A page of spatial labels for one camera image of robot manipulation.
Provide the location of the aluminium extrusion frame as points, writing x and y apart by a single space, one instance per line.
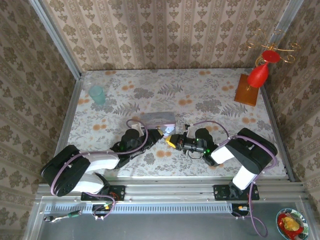
162 190

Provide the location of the brown wooden rack base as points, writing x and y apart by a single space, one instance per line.
246 95

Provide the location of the cartoon print tin box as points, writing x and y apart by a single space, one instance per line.
156 117

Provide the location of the red plastic wine glass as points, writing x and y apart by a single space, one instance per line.
258 75

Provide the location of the red toy pepper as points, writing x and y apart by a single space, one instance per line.
292 232

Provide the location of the floral tablecloth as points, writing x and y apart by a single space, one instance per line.
190 100

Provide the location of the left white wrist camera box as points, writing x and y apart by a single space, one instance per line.
137 127

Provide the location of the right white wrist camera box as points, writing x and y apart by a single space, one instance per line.
188 128

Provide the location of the teal translucent plastic cup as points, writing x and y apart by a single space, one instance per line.
97 95

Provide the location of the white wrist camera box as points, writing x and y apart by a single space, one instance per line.
188 128
137 127

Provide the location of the floral patterned plate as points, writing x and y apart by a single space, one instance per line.
303 225

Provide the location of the red ornament on wooden stand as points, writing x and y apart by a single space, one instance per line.
271 46

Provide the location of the yellow toy food piece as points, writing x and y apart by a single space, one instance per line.
290 222

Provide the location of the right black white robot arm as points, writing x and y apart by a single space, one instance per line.
252 155

